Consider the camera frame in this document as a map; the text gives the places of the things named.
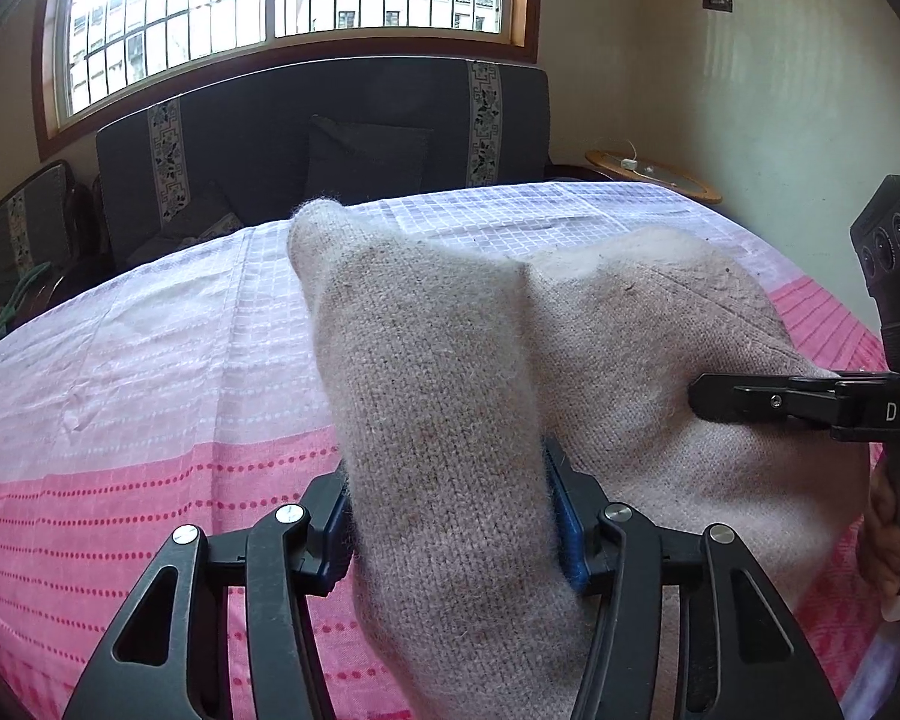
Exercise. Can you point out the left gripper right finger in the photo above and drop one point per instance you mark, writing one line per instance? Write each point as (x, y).
(690, 614)

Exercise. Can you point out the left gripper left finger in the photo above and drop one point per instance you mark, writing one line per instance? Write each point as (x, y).
(165, 653)

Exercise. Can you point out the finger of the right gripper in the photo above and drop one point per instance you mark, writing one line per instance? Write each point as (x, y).
(791, 409)
(719, 390)

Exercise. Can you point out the beige knit sweater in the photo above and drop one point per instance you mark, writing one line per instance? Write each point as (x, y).
(445, 371)

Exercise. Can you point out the person's right hand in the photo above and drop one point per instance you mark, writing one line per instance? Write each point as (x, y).
(878, 545)

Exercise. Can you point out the white charger on table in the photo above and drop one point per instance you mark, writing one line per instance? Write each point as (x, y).
(633, 163)

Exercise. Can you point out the round wooden side table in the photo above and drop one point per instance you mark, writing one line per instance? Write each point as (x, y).
(624, 167)

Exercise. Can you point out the dark square cushion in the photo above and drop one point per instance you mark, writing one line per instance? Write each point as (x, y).
(355, 162)

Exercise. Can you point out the dark armchair floral strip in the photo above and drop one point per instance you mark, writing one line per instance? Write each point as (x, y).
(50, 218)

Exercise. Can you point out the dark headboard with floral strips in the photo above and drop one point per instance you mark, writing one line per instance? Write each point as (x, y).
(252, 149)

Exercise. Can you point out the barred window wooden frame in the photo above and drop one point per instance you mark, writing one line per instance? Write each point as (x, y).
(95, 60)

